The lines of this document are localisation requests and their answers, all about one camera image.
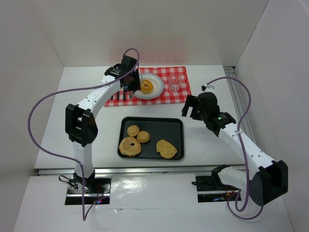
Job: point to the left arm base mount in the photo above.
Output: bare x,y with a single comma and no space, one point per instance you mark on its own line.
98,194

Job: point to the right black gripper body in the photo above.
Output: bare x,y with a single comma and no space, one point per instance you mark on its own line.
192,106

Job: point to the large pale bagel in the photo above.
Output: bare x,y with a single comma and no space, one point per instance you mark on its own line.
130,146

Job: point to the small round bun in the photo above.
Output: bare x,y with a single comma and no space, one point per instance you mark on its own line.
143,136
133,130

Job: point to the black baking tray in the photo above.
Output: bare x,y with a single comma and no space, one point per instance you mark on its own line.
168,129

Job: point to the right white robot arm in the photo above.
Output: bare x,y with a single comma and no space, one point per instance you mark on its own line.
264,178

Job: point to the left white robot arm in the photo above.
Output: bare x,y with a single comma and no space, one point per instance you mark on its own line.
80,119

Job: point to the clear plastic cup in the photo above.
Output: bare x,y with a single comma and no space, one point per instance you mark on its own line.
174,82

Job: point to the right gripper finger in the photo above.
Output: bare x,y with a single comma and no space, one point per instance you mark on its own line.
187,105
194,113

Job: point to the oval speckled bread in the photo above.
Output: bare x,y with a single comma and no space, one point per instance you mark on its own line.
166,149

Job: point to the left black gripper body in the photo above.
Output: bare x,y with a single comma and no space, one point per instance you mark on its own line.
130,86

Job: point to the aluminium rail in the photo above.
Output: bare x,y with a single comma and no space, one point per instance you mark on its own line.
137,170

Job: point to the white paper plate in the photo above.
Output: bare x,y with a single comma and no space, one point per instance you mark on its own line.
158,87

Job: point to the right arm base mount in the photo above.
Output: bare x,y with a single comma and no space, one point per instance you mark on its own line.
211,189

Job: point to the orange glazed donut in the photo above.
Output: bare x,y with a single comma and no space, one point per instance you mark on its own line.
146,87

